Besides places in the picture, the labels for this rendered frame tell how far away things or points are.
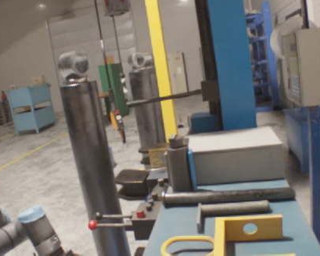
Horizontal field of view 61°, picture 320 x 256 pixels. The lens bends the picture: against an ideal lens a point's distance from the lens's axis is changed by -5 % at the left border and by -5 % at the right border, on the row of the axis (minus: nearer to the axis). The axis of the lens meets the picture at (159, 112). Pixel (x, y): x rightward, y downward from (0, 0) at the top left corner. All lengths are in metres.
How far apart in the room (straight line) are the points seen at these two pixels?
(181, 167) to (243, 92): 0.59
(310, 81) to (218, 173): 0.81
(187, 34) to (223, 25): 10.80
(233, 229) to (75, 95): 1.11
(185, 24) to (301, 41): 10.75
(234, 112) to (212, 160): 0.44
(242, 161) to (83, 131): 0.91
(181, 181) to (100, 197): 0.84
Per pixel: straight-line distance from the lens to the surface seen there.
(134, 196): 1.35
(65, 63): 1.61
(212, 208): 0.84
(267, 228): 0.74
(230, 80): 1.36
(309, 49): 1.61
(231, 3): 1.38
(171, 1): 12.42
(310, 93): 1.62
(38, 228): 1.09
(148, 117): 2.84
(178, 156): 0.91
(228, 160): 1.00
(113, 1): 1.66
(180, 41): 12.19
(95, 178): 1.66
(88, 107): 1.57
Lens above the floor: 1.50
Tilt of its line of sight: 10 degrees down
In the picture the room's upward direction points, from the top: 9 degrees counter-clockwise
